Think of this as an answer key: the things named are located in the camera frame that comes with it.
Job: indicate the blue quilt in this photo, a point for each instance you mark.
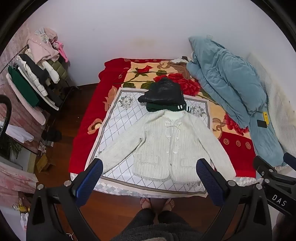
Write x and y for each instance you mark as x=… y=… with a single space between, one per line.
x=226 y=76

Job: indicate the person's foot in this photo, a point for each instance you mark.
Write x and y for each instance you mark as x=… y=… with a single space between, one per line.
x=167 y=204
x=145 y=204

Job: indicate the white diamond pattern sheet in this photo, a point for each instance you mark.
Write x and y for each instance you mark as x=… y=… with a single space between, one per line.
x=120 y=129

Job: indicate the person's left foot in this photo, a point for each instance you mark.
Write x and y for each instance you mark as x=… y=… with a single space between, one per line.
x=145 y=204

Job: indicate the yellow black tag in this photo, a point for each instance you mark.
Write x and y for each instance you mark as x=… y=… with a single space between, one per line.
x=263 y=119

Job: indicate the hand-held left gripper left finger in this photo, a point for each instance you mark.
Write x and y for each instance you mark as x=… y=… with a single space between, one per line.
x=90 y=183

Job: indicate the black curved tube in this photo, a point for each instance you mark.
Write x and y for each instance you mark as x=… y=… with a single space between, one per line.
x=8 y=111

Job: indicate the person's right forearm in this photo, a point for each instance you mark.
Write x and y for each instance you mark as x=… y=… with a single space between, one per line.
x=286 y=228

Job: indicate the cardboard box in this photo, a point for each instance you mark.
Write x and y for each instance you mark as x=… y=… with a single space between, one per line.
x=45 y=163

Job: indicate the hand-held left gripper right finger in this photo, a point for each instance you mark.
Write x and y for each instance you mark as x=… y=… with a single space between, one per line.
x=209 y=183

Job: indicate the green garment with striped cuffs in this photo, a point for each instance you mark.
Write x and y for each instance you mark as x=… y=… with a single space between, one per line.
x=157 y=107

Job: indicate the pile of assorted clothes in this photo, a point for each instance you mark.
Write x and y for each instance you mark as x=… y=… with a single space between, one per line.
x=34 y=69

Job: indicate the black folded jacket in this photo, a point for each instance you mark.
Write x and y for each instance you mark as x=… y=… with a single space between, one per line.
x=161 y=92

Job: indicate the quilted bed mattress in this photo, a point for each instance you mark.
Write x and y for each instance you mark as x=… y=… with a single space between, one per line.
x=242 y=182

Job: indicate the metal clothes rack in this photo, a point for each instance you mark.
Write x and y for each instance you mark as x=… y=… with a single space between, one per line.
x=67 y=85

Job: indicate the white cloth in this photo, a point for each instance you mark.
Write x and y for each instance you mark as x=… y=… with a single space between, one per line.
x=19 y=134

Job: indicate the person's right foot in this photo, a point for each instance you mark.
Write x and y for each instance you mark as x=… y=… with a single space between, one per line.
x=167 y=204

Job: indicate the white knitted cardigan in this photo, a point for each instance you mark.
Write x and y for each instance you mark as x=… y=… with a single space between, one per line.
x=161 y=143

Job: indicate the green plant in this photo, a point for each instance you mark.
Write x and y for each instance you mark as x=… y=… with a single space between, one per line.
x=12 y=147

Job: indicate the red floral blanket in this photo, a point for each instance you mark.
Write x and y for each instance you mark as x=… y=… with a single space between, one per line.
x=85 y=129

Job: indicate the pink patterned curtain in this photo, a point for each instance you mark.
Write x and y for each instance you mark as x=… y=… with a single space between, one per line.
x=16 y=180
x=18 y=111

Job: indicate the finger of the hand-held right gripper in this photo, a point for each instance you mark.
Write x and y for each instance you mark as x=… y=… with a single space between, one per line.
x=290 y=161
x=262 y=165

